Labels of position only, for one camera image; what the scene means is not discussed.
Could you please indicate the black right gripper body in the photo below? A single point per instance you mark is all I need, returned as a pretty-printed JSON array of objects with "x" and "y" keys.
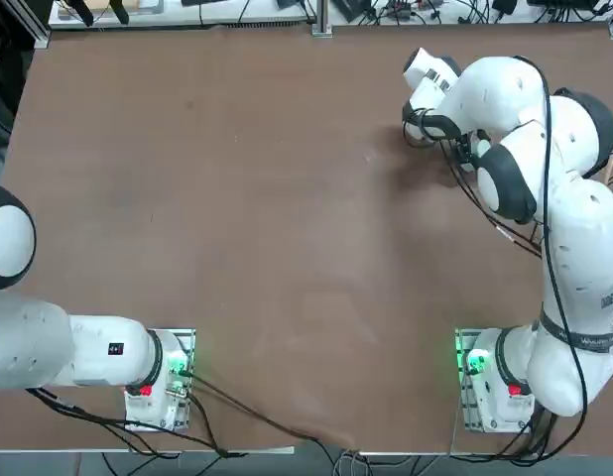
[{"x": 464, "y": 156}]

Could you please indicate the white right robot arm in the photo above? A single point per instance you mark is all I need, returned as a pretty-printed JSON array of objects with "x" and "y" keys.
[{"x": 584, "y": 238}]

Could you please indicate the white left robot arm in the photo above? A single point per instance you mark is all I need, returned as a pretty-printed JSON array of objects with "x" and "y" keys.
[{"x": 38, "y": 342}]

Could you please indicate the black tripod leg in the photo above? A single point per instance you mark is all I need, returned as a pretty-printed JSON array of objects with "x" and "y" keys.
[
  {"x": 119, "y": 11},
  {"x": 83, "y": 12}
]

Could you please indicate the upright post with bracket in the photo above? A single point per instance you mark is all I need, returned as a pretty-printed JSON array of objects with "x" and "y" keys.
[{"x": 321, "y": 17}]

